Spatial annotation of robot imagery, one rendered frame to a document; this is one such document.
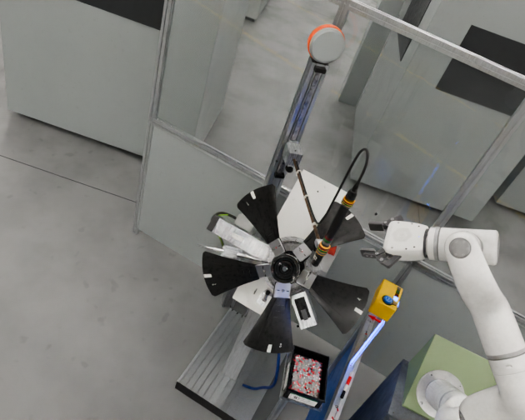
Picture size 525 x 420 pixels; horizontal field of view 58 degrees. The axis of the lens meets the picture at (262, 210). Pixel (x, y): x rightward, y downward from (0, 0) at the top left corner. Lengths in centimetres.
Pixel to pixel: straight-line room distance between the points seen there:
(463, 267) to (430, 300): 167
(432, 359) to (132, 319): 181
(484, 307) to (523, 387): 19
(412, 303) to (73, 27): 298
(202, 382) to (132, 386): 39
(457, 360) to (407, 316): 81
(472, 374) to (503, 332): 98
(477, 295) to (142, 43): 303
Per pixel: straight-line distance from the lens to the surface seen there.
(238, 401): 287
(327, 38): 211
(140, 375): 294
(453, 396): 194
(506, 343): 125
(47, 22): 401
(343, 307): 197
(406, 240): 126
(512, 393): 128
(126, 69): 385
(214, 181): 288
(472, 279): 116
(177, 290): 329
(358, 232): 194
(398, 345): 312
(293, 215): 221
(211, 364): 294
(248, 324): 249
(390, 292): 231
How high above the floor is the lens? 260
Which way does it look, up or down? 40 degrees down
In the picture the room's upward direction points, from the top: 21 degrees clockwise
